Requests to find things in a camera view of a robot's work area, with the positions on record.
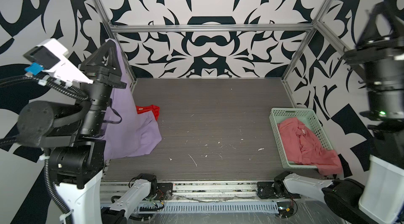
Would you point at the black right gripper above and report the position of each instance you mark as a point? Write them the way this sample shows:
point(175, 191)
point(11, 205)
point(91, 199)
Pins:
point(394, 46)

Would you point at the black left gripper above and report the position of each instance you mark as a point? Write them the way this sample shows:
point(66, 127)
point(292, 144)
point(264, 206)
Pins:
point(92, 70)

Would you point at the purple t shirt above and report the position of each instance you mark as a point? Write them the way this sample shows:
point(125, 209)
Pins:
point(137, 134)

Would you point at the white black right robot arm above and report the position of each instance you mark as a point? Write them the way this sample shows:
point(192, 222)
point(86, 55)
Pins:
point(381, 199)

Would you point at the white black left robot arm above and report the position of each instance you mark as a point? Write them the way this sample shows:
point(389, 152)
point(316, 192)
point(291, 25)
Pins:
point(70, 135)

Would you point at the red folded t shirt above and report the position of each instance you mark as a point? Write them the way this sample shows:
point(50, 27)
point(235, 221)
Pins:
point(152, 108)

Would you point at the mint green plastic basket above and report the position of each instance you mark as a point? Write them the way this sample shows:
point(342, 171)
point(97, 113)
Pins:
point(306, 116)

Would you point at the pink t shirt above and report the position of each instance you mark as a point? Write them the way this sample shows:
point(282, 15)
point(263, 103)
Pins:
point(303, 147)

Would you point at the aluminium frame back crossbar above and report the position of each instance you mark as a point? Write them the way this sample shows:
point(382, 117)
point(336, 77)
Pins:
point(212, 28)

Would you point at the aluminium frame post left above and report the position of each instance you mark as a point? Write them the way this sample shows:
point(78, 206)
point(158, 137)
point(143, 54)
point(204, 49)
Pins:
point(107, 25)

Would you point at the aluminium frame post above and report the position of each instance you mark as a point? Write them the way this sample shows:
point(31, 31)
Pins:
point(107, 25)
point(307, 38)

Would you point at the black hook rail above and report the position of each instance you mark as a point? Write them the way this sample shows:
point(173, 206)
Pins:
point(349, 57)

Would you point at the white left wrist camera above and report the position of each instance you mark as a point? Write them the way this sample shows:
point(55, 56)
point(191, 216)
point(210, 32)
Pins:
point(50, 57)

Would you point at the aluminium frame post right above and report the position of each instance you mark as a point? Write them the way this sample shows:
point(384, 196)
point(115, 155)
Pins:
point(307, 38)

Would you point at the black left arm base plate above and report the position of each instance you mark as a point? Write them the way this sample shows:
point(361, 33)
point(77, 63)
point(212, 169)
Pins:
point(164, 191)

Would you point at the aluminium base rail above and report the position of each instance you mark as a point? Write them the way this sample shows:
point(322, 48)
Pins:
point(238, 190)

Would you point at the white slotted cable duct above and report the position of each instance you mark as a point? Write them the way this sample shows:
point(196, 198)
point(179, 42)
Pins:
point(214, 207)

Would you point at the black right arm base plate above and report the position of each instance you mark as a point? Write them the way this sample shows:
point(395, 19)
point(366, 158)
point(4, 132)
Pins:
point(268, 190)

